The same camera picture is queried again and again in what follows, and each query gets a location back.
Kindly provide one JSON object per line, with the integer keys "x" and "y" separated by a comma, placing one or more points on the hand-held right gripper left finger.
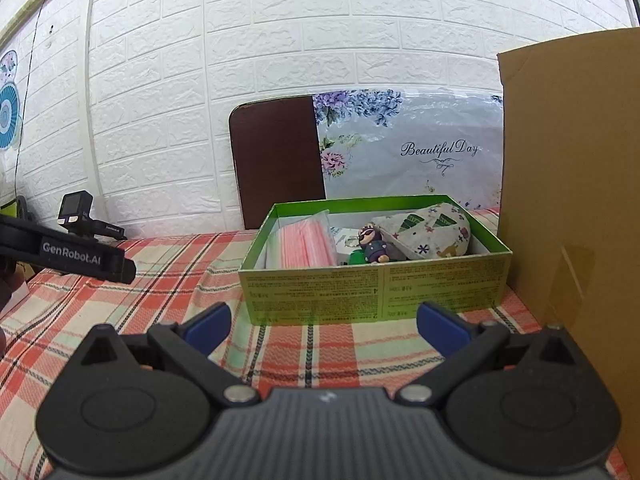
{"x": 210, "y": 325}

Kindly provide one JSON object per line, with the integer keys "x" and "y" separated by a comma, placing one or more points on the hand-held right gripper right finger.
{"x": 440, "y": 322}

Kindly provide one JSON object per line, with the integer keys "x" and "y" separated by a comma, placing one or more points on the floral fabric pouch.
{"x": 430, "y": 235}

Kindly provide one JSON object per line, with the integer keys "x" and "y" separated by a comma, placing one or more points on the green cardboard box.
{"x": 320, "y": 290}

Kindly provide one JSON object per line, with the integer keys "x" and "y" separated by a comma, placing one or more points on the plastic bag with pink packets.
{"x": 305, "y": 245}

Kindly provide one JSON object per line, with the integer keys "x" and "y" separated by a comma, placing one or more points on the plaid blanket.
{"x": 325, "y": 355}

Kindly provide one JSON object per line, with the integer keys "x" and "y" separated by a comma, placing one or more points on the floral printed bag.
{"x": 400, "y": 170}

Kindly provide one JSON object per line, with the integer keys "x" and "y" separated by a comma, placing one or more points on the blue white fan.
{"x": 7, "y": 110}

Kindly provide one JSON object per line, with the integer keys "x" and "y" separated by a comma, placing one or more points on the dark brown board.
{"x": 275, "y": 160}

